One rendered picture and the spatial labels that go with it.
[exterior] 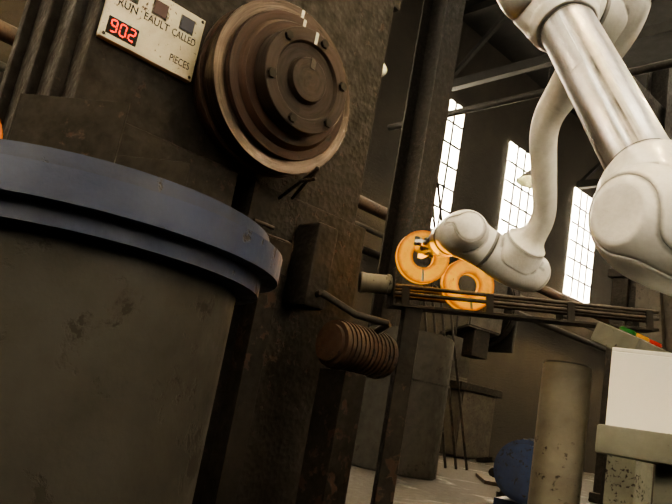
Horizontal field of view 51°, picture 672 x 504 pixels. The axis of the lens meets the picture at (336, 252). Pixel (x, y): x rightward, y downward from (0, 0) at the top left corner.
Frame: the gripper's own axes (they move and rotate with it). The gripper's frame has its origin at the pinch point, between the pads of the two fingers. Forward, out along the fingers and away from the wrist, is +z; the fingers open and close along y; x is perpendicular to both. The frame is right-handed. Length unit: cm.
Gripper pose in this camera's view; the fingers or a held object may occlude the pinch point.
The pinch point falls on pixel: (423, 251)
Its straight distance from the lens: 203.4
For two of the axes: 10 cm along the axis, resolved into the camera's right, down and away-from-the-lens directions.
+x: 1.8, -9.7, 1.7
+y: 9.7, 2.0, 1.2
